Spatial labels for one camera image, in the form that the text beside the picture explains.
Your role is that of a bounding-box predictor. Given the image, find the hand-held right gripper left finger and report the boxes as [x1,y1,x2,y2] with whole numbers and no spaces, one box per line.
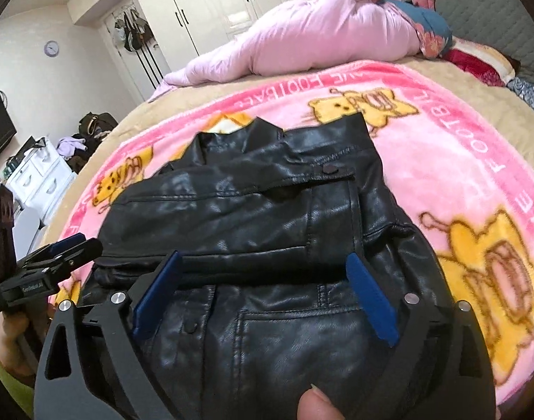
[33,251,184,420]

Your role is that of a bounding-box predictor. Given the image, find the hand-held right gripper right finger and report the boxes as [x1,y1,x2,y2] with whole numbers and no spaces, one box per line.
[346,254,497,420]

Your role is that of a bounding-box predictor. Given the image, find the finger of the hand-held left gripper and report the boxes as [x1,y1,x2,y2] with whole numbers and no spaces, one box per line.
[17,237,104,283]
[19,233,87,267]

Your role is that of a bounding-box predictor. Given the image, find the black leather jacket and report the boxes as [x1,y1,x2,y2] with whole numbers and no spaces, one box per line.
[76,111,458,420]

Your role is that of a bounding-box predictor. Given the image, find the person's left forearm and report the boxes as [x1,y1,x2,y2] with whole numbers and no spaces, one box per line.
[0,337,35,407]

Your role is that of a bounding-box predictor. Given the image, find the pile of dark clothes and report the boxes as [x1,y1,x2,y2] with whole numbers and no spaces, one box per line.
[68,131,105,173]

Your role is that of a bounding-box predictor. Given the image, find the person's left hand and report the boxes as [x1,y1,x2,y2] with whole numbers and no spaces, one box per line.
[0,310,41,376]

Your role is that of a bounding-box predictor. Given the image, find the person's right hand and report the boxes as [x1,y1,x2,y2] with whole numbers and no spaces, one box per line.
[297,391,353,420]

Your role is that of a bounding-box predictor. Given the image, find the white storage box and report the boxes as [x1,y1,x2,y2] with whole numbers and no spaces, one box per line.
[13,205,49,254]

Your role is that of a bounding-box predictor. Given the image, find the white dresser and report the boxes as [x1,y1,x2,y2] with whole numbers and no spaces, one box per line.
[6,138,77,211]

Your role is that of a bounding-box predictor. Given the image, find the black paper bag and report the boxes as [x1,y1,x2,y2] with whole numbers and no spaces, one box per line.
[4,135,49,171]

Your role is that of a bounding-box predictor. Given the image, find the purple cloth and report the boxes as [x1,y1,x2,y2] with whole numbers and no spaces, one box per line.
[57,136,87,160]

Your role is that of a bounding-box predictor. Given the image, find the brown bag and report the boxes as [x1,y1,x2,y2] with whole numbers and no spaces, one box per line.
[76,111,119,138]

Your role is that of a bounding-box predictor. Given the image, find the pink cartoon printed blanket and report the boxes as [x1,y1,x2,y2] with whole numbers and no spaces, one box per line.
[48,59,534,412]

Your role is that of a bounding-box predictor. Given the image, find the white door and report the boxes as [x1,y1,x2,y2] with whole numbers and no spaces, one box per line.
[96,6,171,101]

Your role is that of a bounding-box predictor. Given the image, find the beige bedspread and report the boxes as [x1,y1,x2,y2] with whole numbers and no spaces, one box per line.
[39,55,534,246]

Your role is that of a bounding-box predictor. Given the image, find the hanging bags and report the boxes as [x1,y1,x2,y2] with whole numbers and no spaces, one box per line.
[113,9,156,51]

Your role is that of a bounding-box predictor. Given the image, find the blue patterned pillow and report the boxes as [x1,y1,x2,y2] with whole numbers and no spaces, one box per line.
[507,76,534,119]

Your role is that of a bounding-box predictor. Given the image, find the red pillow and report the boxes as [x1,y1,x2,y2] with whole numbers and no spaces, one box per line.
[442,37,519,86]

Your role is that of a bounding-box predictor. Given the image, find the pink quilt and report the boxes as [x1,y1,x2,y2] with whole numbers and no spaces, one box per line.
[148,0,423,103]

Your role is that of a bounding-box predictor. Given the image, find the teal floral quilt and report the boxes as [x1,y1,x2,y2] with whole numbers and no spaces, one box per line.
[383,0,453,60]

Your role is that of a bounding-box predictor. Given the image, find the white wardrobe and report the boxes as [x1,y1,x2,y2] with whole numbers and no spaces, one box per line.
[68,0,346,75]

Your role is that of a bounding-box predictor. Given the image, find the grey quilted headboard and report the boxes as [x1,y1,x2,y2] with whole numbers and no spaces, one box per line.
[389,0,534,92]

